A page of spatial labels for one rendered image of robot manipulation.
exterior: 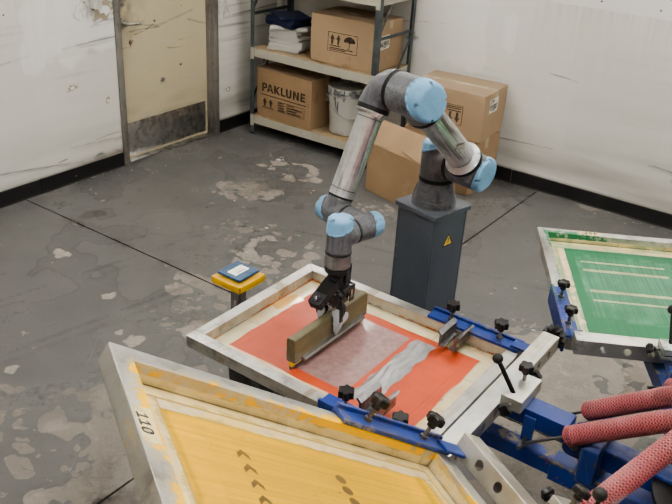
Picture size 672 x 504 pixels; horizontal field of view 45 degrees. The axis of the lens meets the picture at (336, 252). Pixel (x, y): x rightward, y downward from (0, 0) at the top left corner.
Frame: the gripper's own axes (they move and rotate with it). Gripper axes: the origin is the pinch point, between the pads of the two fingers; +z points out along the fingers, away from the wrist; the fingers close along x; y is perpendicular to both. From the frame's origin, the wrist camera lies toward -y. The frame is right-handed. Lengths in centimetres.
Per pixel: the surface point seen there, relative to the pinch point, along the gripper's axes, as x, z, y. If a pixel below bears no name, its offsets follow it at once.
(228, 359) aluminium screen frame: 13.7, 2.8, -27.9
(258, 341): 15.9, 5.1, -12.5
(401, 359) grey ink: -22.1, 3.9, 6.1
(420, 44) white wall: 193, 0, 382
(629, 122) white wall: 26, 23, 382
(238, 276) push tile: 44.3, 2.7, 10.3
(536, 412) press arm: -66, -4, -2
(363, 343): -8.5, 4.6, 6.7
